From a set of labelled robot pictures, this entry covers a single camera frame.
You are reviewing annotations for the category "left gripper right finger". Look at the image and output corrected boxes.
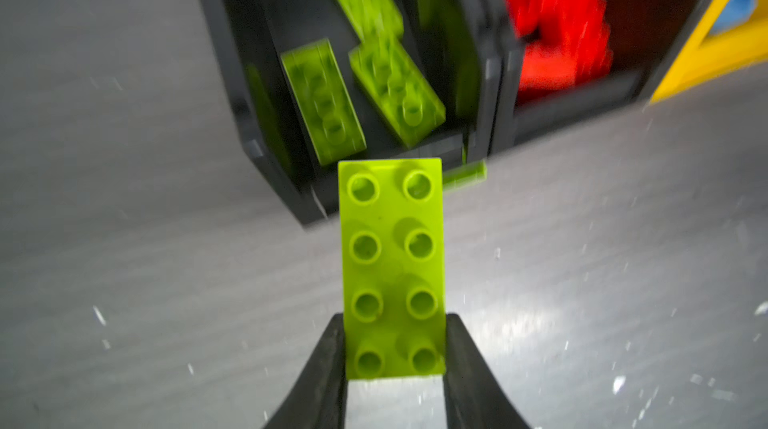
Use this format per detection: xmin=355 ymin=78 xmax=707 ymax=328
xmin=443 ymin=313 xmax=530 ymax=429

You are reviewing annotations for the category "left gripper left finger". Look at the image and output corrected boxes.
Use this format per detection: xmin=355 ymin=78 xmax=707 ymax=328
xmin=264 ymin=313 xmax=347 ymax=429

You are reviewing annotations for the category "green lego 2x4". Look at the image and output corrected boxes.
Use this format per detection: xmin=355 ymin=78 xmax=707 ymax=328
xmin=338 ymin=159 xmax=446 ymax=380

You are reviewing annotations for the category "green lego long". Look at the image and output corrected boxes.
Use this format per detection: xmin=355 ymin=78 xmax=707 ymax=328
xmin=348 ymin=35 xmax=446 ymax=148

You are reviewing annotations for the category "red lego cluster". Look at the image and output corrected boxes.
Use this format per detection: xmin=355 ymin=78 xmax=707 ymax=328
xmin=506 ymin=0 xmax=613 ymax=105

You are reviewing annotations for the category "green lego flat top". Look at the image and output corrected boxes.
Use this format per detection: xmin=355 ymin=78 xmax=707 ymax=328
xmin=443 ymin=160 xmax=487 ymax=192

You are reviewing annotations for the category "left black bin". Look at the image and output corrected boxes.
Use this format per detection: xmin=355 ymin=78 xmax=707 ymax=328
xmin=200 ymin=0 xmax=501 ymax=225

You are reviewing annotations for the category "black bin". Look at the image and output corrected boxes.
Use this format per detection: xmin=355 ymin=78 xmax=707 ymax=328
xmin=200 ymin=0 xmax=501 ymax=225
xmin=490 ymin=0 xmax=711 ymax=153

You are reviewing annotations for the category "yellow bin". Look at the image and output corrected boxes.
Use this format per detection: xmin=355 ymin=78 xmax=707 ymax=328
xmin=649 ymin=0 xmax=767 ymax=104

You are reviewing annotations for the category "middle black bin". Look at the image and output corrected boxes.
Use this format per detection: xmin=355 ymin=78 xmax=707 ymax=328
xmin=490 ymin=0 xmax=711 ymax=153

